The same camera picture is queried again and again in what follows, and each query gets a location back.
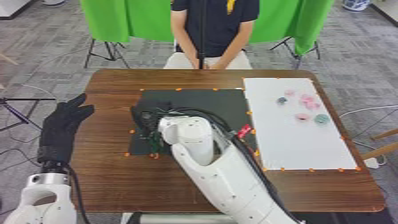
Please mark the green flower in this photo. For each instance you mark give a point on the green flower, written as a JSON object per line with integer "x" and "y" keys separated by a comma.
{"x": 322, "y": 119}

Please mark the person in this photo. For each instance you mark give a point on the person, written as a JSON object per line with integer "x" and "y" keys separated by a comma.
{"x": 219, "y": 30}

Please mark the blue and white vase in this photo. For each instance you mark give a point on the blue and white vase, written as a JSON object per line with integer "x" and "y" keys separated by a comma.
{"x": 355, "y": 4}

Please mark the pale grey bar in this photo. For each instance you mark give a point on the pale grey bar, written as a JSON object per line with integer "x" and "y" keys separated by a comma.
{"x": 178, "y": 219}

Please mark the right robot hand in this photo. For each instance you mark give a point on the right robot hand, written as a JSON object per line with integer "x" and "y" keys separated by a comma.
{"x": 144, "y": 115}

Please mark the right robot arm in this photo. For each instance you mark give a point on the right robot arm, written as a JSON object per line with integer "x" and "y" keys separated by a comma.
{"x": 213, "y": 170}

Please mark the black cloth stand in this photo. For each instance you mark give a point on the black cloth stand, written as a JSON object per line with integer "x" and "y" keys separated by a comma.
{"x": 295, "y": 50}
{"x": 108, "y": 50}

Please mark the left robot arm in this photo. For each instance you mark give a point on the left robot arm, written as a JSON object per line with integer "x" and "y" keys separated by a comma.
{"x": 44, "y": 200}

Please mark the white sheet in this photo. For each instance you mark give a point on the white sheet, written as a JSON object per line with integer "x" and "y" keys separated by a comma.
{"x": 295, "y": 146}

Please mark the black tripod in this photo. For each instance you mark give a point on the black tripod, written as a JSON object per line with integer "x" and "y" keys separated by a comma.
{"x": 20, "y": 113}

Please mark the dark mat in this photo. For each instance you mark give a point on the dark mat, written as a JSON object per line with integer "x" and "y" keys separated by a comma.
{"x": 219, "y": 101}

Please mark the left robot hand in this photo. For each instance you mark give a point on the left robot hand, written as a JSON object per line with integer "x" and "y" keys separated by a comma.
{"x": 60, "y": 126}

